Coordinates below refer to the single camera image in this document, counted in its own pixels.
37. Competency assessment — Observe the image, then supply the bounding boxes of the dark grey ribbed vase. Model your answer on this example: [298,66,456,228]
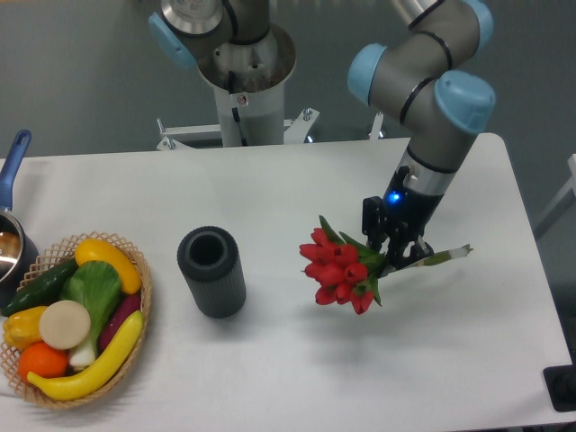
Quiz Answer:
[176,226,247,319]

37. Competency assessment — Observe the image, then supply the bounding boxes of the yellow squash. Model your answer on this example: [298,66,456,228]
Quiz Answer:
[74,238,141,294]

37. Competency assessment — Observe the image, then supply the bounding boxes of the green bok choy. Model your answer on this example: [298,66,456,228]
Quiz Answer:
[59,261,122,372]

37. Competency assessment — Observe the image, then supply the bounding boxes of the woven wicker basket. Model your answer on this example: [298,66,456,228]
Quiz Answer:
[1,231,152,410]

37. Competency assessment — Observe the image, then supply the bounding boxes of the orange fruit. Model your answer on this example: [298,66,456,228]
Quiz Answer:
[18,342,68,382]

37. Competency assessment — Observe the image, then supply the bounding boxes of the beige round disc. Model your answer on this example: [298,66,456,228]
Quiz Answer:
[39,300,91,350]

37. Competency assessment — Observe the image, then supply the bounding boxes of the yellow bell pepper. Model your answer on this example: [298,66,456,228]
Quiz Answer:
[3,306,48,350]

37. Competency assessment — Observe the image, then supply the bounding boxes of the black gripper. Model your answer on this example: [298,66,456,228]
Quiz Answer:
[362,165,446,275]

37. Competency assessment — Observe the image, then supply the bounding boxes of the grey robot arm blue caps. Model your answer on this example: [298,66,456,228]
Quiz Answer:
[347,1,497,277]

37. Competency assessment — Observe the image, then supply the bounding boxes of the blue handled saucepan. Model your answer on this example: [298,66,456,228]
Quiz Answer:
[1,130,38,307]

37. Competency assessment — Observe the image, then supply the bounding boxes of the red tulip bouquet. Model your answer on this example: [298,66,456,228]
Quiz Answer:
[299,214,473,316]

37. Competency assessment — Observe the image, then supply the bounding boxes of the white metal mounting frame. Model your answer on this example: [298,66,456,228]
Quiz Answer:
[156,107,387,151]

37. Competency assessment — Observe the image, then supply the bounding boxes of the black box at table edge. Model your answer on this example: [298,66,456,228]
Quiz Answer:
[543,364,575,412]

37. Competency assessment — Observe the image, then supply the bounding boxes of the green cucumber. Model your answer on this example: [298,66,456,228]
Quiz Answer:
[1,259,78,317]

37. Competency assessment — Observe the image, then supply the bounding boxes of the white frame at right edge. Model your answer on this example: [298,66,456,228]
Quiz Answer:
[533,154,575,240]

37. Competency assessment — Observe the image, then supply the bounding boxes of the yellow banana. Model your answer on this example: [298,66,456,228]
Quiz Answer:
[27,310,144,401]

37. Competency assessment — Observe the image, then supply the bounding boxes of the purple sweet potato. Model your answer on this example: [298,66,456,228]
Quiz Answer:
[98,293,140,352]

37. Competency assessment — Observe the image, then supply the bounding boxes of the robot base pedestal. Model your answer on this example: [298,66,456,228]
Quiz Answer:
[148,0,298,148]

